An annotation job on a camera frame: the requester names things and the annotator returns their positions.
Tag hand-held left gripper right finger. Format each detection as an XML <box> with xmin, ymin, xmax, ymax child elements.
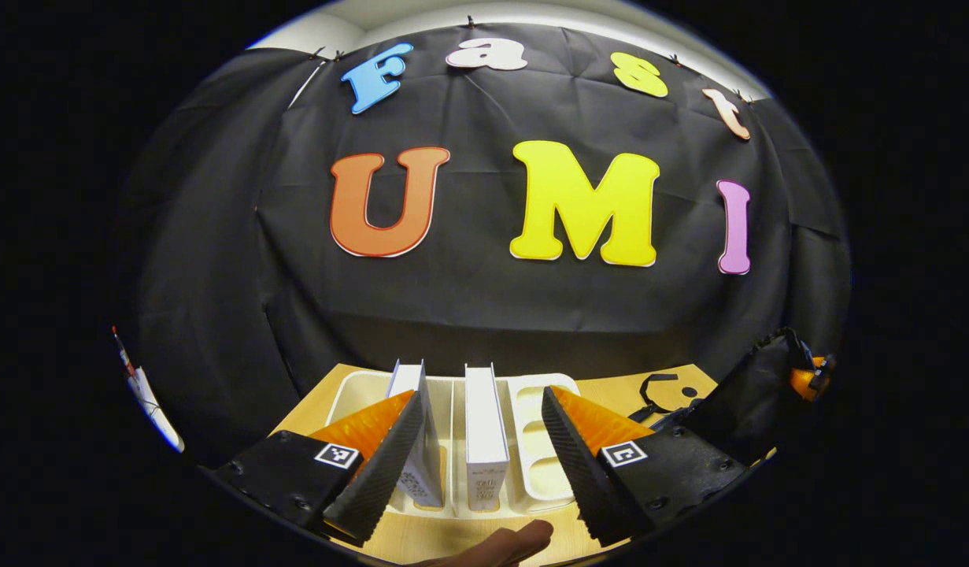
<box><xmin>540</xmin><ymin>385</ymin><xmax>750</xmax><ymax>549</ymax></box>

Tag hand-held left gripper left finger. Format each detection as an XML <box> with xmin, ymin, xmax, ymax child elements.
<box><xmin>213</xmin><ymin>390</ymin><xmax>427</xmax><ymax>547</ymax></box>

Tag cream plastic bookshelf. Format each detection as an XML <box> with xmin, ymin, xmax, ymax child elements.
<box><xmin>327</xmin><ymin>370</ymin><xmax>583</xmax><ymax>521</ymax></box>

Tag grey cover book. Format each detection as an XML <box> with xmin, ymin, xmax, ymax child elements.
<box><xmin>384</xmin><ymin>360</ymin><xmax>446</xmax><ymax>509</ymax></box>

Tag blue schoolbag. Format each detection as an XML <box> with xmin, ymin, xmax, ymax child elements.
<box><xmin>627</xmin><ymin>327</ymin><xmax>808</xmax><ymax>467</ymax></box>

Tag white cover book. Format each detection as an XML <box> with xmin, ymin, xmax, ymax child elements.
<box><xmin>464</xmin><ymin>363</ymin><xmax>511</xmax><ymax>513</ymax></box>

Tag black backdrop cloth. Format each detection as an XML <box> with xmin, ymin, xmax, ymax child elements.
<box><xmin>114</xmin><ymin>22</ymin><xmax>851</xmax><ymax>465</ymax></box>

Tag white and red background object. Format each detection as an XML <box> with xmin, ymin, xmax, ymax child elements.
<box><xmin>110</xmin><ymin>327</ymin><xmax>186</xmax><ymax>454</ymax></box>

